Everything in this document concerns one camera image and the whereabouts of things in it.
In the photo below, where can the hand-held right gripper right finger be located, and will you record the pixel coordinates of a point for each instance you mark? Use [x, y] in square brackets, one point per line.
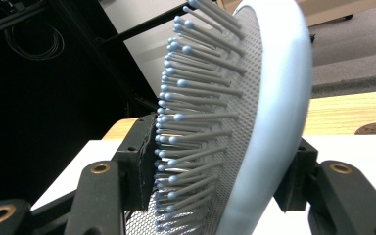
[298, 182]

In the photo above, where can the wooden table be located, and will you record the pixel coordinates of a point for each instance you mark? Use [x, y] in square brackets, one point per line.
[339, 111]

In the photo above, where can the white cabinet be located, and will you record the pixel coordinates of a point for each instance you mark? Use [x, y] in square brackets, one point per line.
[150, 49]

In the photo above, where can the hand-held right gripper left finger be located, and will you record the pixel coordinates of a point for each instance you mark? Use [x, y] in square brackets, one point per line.
[137, 163]

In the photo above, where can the black stand legs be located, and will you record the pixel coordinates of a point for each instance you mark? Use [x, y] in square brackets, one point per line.
[104, 55]

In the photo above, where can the light blue hairbrush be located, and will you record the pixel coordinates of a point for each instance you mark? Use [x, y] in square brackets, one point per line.
[284, 98]

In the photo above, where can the black horizontal frame bar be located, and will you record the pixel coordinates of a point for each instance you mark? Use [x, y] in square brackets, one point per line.
[143, 24]

